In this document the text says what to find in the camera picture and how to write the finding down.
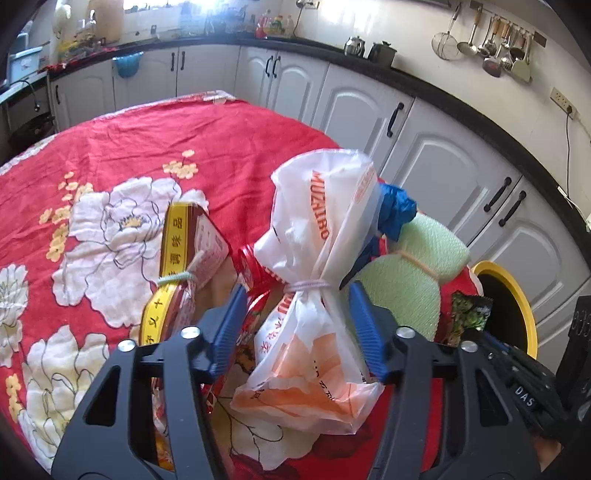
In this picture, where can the black pot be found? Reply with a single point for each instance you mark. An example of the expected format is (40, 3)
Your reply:
(382, 53)

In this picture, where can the blue crate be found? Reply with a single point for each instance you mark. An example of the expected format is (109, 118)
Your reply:
(27, 64)

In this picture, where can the red plastic packet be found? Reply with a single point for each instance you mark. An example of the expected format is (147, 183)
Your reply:
(251, 267)

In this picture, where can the white jug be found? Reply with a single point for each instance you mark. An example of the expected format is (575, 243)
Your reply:
(62, 21)

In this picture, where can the white kitchen cabinet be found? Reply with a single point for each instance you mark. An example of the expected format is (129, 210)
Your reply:
(351, 106)

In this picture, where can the white wall outlet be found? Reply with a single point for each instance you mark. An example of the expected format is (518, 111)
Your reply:
(308, 3)
(563, 100)

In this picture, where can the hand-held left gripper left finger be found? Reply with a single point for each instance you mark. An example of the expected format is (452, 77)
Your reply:
(228, 323)

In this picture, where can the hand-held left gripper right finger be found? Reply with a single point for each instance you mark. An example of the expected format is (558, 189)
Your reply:
(367, 330)

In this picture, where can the blue hanging basket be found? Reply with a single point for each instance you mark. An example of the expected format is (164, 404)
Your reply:
(127, 65)

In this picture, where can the black kitchen countertop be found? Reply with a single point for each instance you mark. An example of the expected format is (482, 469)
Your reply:
(323, 50)

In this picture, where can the group of condiment bottles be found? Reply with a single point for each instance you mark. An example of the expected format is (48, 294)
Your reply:
(272, 25)

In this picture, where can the row of hanging utensils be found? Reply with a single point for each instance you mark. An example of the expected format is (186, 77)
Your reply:
(505, 50)

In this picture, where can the blue plastic bag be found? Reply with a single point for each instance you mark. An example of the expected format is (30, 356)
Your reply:
(397, 207)

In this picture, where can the green foam net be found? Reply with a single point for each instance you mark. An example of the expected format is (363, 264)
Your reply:
(415, 286)

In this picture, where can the red floral cloth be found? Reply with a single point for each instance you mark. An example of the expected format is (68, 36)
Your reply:
(161, 134)

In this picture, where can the yellow rimmed black bin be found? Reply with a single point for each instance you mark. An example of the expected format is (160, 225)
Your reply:
(503, 274)

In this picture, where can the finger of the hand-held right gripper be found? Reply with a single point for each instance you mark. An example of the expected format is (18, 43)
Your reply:
(501, 348)

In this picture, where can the white plastic bag orange print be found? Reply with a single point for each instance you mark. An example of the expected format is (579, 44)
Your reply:
(318, 230)

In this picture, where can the steel ladle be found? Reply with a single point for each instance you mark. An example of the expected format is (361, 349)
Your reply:
(467, 46)

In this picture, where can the red yellow seasoning packet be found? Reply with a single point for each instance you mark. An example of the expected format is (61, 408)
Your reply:
(175, 240)

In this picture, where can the steel kettle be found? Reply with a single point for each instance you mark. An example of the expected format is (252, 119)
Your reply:
(354, 46)

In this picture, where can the dark green snack packet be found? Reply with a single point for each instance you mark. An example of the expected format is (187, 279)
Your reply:
(468, 314)

